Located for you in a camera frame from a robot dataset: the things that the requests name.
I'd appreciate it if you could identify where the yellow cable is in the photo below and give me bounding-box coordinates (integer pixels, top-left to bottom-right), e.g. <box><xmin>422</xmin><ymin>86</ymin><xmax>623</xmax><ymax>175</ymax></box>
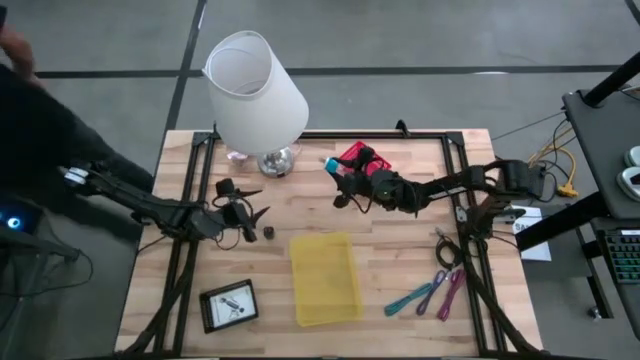
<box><xmin>529</xmin><ymin>144</ymin><xmax>580</xmax><ymax>198</ymax></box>

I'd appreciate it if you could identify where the yellow translucent plastic bin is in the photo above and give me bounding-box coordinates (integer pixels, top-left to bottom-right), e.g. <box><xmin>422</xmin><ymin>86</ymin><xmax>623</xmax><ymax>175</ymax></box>
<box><xmin>288</xmin><ymin>231</ymin><xmax>365</xmax><ymax>328</ymax></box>

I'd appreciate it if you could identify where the red plastic basket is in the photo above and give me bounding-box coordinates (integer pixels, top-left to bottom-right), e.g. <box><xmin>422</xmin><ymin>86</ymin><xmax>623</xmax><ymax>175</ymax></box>
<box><xmin>337</xmin><ymin>140</ymin><xmax>393</xmax><ymax>179</ymax></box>

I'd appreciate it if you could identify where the black cable blue plug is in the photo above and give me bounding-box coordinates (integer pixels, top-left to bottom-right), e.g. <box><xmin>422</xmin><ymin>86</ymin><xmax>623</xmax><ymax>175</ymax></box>
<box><xmin>433</xmin><ymin>227</ymin><xmax>464</xmax><ymax>271</ymax></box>

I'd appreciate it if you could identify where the person's hand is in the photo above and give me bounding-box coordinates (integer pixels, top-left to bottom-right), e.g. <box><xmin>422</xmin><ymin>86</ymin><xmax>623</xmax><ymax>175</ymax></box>
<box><xmin>0</xmin><ymin>24</ymin><xmax>39</xmax><ymax>86</ymax></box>

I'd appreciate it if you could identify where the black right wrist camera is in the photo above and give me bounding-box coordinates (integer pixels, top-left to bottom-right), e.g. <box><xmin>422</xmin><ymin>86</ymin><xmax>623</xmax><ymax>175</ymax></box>
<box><xmin>373</xmin><ymin>174</ymin><xmax>407</xmax><ymax>206</ymax></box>

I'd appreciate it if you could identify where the black aluminium table frame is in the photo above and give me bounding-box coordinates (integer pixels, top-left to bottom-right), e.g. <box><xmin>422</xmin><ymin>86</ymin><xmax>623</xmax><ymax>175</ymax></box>
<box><xmin>117</xmin><ymin>119</ymin><xmax>544</xmax><ymax>359</ymax></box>

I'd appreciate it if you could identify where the black plastic basket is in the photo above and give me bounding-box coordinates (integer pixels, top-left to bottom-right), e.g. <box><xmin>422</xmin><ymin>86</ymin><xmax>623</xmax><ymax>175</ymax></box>
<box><xmin>198</xmin><ymin>278</ymin><xmax>260</xmax><ymax>335</ymax></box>

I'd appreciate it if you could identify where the backlit keyboard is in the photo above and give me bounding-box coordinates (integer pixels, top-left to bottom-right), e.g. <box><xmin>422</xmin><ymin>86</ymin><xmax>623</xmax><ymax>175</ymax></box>
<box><xmin>603</xmin><ymin>229</ymin><xmax>640</xmax><ymax>286</ymax></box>

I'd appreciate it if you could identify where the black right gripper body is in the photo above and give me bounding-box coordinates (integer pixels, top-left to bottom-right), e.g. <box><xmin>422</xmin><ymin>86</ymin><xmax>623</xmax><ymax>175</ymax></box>
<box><xmin>348</xmin><ymin>167</ymin><xmax>381</xmax><ymax>201</ymax></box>

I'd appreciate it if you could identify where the silver lamp with white shade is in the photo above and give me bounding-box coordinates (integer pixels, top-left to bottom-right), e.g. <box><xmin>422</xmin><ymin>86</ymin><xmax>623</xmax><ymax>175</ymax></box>
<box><xmin>202</xmin><ymin>29</ymin><xmax>310</xmax><ymax>179</ymax></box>

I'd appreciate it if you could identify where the teal braided cable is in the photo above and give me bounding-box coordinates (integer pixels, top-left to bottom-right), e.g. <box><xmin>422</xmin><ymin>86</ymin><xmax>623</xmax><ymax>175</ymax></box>
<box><xmin>383</xmin><ymin>282</ymin><xmax>434</xmax><ymax>318</ymax></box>

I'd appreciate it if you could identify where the black pole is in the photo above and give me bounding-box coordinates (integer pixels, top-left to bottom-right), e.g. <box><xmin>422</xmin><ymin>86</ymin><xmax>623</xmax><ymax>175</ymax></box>
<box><xmin>582</xmin><ymin>49</ymin><xmax>640</xmax><ymax>107</ymax></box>

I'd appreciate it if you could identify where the clear lamp cord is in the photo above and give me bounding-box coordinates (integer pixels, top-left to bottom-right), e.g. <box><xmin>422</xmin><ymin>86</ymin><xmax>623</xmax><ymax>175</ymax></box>
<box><xmin>225</xmin><ymin>140</ymin><xmax>304</xmax><ymax>164</ymax></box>

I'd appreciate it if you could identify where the large white green device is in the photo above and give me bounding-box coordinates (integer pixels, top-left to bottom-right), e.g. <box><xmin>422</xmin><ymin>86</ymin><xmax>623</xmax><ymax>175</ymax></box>
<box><xmin>615</xmin><ymin>166</ymin><xmax>640</xmax><ymax>202</ymax></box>

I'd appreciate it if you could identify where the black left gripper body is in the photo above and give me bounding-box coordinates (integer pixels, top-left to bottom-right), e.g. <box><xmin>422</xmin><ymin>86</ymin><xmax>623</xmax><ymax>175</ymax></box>
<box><xmin>222</xmin><ymin>200</ymin><xmax>251</xmax><ymax>232</ymax></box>

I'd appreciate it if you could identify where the grey side stand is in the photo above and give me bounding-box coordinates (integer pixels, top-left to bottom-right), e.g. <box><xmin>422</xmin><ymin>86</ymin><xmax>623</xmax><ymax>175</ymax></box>
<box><xmin>0</xmin><ymin>227</ymin><xmax>94</xmax><ymax>360</ymax></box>

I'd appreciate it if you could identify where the black device with blue light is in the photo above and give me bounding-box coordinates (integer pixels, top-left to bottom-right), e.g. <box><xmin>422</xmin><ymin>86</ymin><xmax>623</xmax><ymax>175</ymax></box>
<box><xmin>0</xmin><ymin>199</ymin><xmax>44</xmax><ymax>236</ymax></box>

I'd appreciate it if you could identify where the person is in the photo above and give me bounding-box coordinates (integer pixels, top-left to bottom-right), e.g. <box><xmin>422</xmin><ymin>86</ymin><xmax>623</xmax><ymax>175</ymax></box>
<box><xmin>0</xmin><ymin>4</ymin><xmax>156</xmax><ymax>231</ymax></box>

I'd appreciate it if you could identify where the small white card box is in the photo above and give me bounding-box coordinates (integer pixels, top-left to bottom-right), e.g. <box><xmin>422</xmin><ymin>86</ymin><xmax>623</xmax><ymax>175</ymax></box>
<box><xmin>205</xmin><ymin>284</ymin><xmax>256</xmax><ymax>329</ymax></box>

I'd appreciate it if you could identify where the black side desk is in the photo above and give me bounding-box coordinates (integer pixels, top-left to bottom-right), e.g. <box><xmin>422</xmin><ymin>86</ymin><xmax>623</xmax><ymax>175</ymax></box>
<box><xmin>514</xmin><ymin>88</ymin><xmax>640</xmax><ymax>341</ymax></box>

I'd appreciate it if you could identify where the white paper sheet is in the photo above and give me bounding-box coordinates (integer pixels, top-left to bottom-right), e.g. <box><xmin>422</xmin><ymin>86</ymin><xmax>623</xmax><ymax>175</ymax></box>
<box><xmin>512</xmin><ymin>205</ymin><xmax>553</xmax><ymax>262</ymax></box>

